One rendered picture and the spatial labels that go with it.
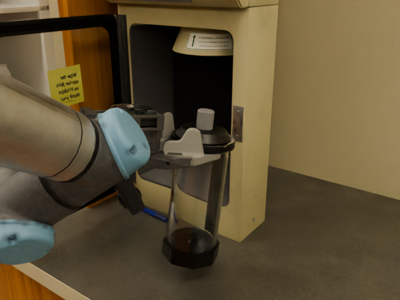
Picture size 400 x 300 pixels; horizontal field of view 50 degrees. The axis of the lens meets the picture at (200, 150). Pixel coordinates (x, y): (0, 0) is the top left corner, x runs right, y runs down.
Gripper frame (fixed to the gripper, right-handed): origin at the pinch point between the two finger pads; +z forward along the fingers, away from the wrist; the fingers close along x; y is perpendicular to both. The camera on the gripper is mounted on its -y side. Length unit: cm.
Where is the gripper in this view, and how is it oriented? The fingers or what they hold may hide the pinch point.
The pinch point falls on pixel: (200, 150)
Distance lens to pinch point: 72.1
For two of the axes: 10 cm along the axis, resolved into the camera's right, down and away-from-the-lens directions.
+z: 8.7, -0.6, 4.8
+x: -4.7, -3.2, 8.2
